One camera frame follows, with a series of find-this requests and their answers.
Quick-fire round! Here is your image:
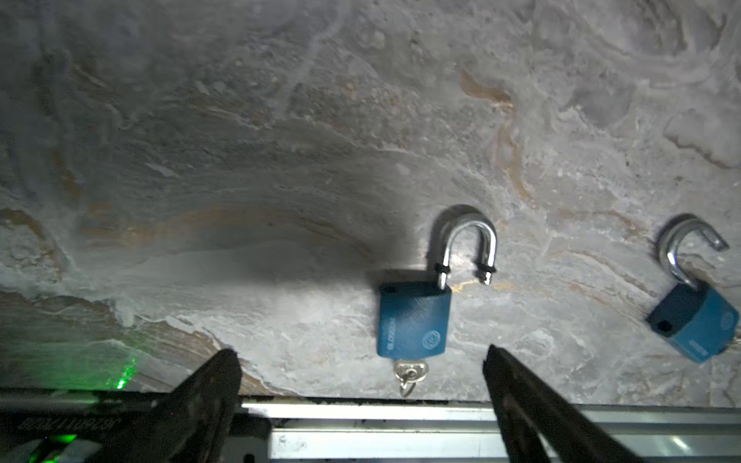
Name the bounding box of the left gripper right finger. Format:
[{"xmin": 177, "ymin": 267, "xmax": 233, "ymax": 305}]
[{"xmin": 482, "ymin": 345, "xmax": 643, "ymax": 462}]

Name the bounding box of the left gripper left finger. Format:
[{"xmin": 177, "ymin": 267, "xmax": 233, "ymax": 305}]
[{"xmin": 86, "ymin": 348, "xmax": 241, "ymax": 462}]

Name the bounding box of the blue padlock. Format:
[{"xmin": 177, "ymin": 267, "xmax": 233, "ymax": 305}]
[
  {"xmin": 646, "ymin": 214, "xmax": 740, "ymax": 365},
  {"xmin": 376, "ymin": 212, "xmax": 498, "ymax": 399}
]

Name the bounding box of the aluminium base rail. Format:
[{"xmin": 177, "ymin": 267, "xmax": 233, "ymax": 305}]
[{"xmin": 0, "ymin": 390, "xmax": 741, "ymax": 463}]

